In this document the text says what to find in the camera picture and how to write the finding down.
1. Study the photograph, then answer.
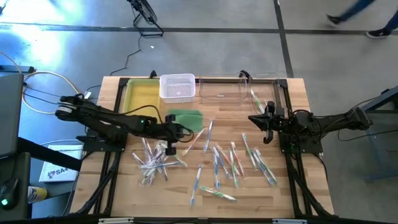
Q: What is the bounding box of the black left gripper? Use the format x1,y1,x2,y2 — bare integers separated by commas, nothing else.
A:
155,114,187,156

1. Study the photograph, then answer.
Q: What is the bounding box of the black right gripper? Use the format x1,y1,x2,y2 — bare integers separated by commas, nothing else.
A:
248,101,294,144

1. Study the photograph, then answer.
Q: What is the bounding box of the blue toothbrush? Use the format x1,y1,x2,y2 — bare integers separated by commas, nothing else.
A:
203,119,214,153
139,161,180,169
212,145,233,180
189,164,204,207
212,152,221,190
251,150,274,186

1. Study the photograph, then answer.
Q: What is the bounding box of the orange toothbrush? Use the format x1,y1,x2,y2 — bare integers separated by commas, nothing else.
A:
230,141,246,179
216,144,241,176
182,128,206,156

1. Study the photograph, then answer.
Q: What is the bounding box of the green cloth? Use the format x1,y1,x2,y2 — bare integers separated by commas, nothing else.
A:
167,108,205,134

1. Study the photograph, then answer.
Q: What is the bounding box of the white perforated plastic basket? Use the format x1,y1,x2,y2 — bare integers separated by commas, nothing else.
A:
159,73,197,105

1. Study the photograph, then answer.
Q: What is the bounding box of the yellow plastic bin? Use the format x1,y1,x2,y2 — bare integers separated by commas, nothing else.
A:
122,78,162,124

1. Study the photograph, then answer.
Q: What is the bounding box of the blue grey metal table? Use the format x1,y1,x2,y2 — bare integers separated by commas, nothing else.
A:
360,86,398,183

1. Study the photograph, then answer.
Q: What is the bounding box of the white box with label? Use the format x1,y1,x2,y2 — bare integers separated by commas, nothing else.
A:
39,144,84,184

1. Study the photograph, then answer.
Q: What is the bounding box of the black floor fan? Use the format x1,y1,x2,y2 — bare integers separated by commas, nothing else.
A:
126,0,165,38

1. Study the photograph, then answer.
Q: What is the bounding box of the person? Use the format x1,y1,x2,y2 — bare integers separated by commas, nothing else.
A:
325,0,398,40

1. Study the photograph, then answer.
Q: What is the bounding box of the yellow white can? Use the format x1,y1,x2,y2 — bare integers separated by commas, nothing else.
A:
27,185,49,205

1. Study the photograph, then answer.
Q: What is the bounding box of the black side table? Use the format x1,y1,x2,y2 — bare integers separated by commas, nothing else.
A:
0,151,32,222

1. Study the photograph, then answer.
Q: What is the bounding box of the grey flat panel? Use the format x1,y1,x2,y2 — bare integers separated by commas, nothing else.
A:
0,73,25,159

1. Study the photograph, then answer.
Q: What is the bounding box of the black computer mouse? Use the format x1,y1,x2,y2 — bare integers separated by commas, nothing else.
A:
0,177,19,211

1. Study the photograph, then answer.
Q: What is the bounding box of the black power cable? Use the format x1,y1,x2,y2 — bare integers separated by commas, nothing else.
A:
109,34,143,77

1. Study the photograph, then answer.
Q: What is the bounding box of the silver aluminium bracket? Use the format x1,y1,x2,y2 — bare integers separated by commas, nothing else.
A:
272,218,308,224
98,217,135,224

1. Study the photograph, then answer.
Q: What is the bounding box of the yellow cable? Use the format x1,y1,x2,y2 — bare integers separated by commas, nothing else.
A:
0,51,83,115

